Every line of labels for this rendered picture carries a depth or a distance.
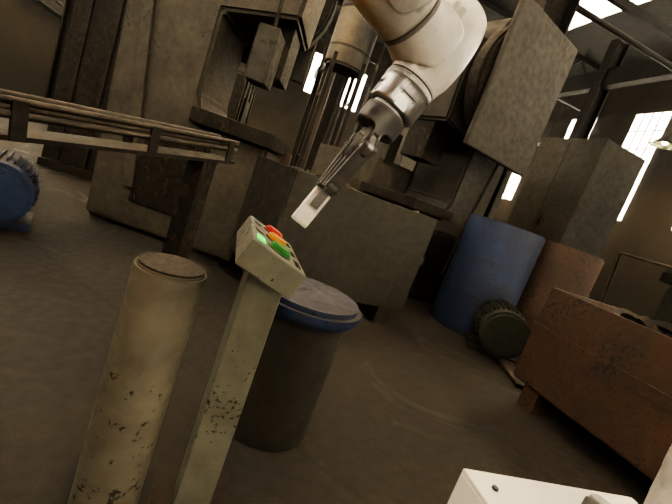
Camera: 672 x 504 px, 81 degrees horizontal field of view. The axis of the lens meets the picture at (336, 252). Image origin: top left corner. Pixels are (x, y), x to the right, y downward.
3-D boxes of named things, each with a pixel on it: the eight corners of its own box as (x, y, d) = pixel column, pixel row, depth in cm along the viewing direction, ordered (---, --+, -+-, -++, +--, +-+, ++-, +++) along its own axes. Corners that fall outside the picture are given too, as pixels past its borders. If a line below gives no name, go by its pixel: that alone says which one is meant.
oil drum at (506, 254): (451, 335, 286) (501, 218, 271) (417, 304, 342) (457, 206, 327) (515, 352, 303) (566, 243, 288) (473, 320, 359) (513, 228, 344)
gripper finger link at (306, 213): (330, 196, 68) (331, 196, 67) (304, 228, 68) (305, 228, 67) (317, 185, 67) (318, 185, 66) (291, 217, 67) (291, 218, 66)
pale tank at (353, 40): (280, 200, 834) (353, -22, 761) (277, 195, 921) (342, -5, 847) (320, 213, 861) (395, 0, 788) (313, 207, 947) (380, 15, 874)
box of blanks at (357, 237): (250, 305, 206) (297, 162, 193) (217, 254, 275) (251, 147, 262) (397, 326, 260) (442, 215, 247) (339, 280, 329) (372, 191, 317)
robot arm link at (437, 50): (408, 103, 73) (366, 47, 65) (463, 36, 72) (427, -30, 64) (446, 111, 65) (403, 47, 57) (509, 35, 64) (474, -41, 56)
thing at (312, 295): (206, 452, 100) (258, 298, 93) (214, 382, 130) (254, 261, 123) (323, 468, 109) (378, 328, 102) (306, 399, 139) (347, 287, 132)
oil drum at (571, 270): (515, 354, 297) (566, 243, 282) (472, 321, 353) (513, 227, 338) (574, 369, 314) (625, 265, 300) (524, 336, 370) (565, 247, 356)
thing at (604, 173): (509, 308, 504) (577, 156, 471) (561, 337, 431) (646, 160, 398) (471, 297, 481) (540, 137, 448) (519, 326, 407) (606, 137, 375)
